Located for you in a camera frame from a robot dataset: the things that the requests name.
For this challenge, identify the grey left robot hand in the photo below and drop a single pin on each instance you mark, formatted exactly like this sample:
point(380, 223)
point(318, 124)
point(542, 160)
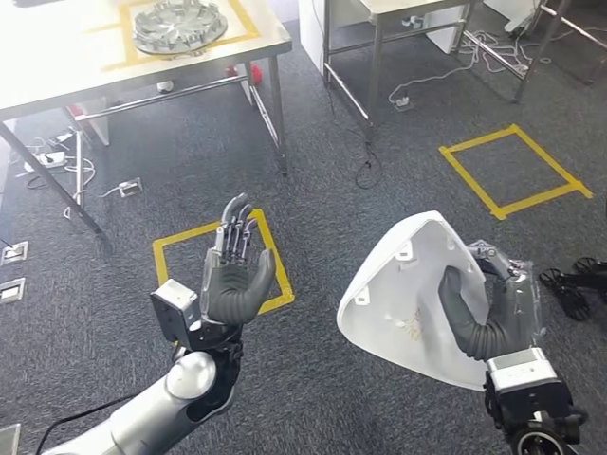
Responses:
point(227, 289)

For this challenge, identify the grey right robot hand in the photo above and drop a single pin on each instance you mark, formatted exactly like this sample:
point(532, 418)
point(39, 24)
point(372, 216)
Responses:
point(512, 314)

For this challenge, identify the white plastic shell part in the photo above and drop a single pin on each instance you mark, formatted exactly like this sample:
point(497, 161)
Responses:
point(403, 301)

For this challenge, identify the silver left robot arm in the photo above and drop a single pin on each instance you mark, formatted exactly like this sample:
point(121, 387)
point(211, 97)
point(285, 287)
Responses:
point(156, 411)

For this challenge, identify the steel workbench table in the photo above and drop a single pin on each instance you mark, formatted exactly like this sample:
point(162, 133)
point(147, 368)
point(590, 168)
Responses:
point(71, 63)

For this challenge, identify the black chair star base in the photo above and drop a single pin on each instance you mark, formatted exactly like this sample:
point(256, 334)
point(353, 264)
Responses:
point(564, 295)

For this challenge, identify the yellow tape square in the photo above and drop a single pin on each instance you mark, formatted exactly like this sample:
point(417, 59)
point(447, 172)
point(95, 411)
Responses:
point(281, 271)
point(540, 201)

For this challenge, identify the metal floor socket box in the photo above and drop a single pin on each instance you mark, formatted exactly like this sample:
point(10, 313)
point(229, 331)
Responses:
point(14, 252)
point(9, 439)
point(130, 187)
point(12, 291)

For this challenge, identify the red object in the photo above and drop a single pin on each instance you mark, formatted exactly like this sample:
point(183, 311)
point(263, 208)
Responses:
point(251, 74)

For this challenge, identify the white power strip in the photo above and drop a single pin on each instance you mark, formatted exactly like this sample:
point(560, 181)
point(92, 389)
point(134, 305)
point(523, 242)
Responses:
point(403, 102)
point(45, 160)

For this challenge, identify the silver wheel hubcap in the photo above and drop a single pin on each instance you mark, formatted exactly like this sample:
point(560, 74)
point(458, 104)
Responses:
point(180, 28)

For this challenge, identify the yellow tape double rectangle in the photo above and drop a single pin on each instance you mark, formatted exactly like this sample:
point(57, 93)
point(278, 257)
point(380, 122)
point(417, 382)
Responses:
point(127, 38)

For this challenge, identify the steel table with white panel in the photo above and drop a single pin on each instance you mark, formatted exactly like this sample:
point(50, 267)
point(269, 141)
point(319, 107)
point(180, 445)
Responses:
point(375, 69)

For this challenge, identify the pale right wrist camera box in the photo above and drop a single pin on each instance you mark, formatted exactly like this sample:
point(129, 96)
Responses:
point(519, 367)

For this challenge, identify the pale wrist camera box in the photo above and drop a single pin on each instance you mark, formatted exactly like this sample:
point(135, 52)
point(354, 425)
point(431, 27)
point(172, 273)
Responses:
point(519, 367)
point(173, 308)

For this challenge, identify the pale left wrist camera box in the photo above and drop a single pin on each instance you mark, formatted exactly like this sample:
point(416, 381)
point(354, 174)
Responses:
point(173, 308)

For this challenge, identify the steel frame table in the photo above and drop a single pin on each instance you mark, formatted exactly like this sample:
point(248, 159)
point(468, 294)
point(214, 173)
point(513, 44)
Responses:
point(539, 50)

